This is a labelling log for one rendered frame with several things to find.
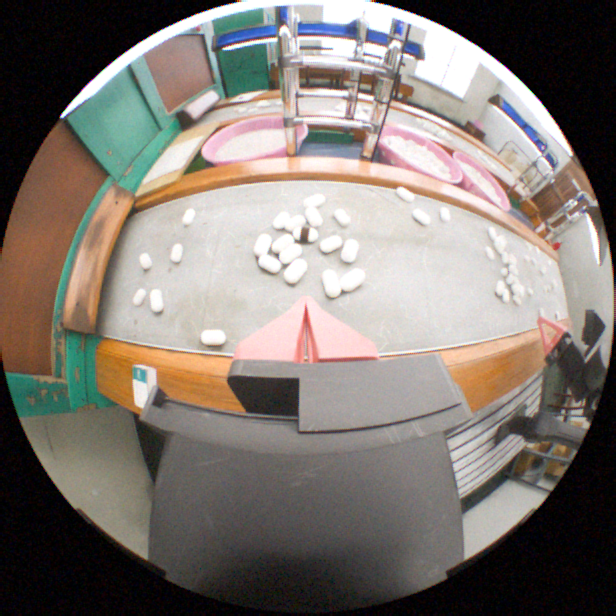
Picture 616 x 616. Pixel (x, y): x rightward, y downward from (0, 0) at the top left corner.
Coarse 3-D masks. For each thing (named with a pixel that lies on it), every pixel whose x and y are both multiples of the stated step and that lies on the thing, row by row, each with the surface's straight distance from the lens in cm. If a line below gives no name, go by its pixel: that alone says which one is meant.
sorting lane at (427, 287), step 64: (256, 192) 36; (320, 192) 35; (384, 192) 39; (128, 256) 47; (192, 256) 33; (256, 256) 28; (320, 256) 27; (384, 256) 29; (448, 256) 38; (128, 320) 40; (192, 320) 29; (256, 320) 25; (384, 320) 26; (448, 320) 33; (512, 320) 52
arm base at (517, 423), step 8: (520, 408) 79; (512, 416) 73; (520, 416) 74; (528, 416) 74; (504, 424) 69; (512, 424) 73; (520, 424) 72; (528, 424) 72; (504, 432) 72; (512, 432) 75; (520, 432) 73; (496, 440) 70
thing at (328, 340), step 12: (312, 300) 11; (312, 312) 9; (324, 312) 9; (312, 324) 7; (324, 324) 7; (336, 324) 7; (312, 336) 7; (324, 336) 6; (336, 336) 6; (348, 336) 6; (360, 336) 7; (312, 348) 7; (324, 348) 6; (336, 348) 6; (348, 348) 6; (360, 348) 6; (372, 348) 6; (312, 360) 11; (324, 360) 6; (336, 360) 6; (348, 360) 6; (360, 360) 6
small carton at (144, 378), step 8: (136, 368) 30; (144, 368) 29; (152, 368) 30; (136, 376) 31; (144, 376) 29; (152, 376) 30; (136, 384) 31; (144, 384) 30; (152, 384) 30; (136, 392) 32; (144, 392) 30; (136, 400) 32; (144, 400) 30
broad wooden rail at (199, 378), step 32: (96, 352) 47; (128, 352) 37; (160, 352) 32; (192, 352) 29; (416, 352) 29; (448, 352) 31; (480, 352) 36; (512, 352) 46; (128, 384) 36; (160, 384) 30; (192, 384) 26; (224, 384) 24; (480, 384) 36; (512, 384) 47
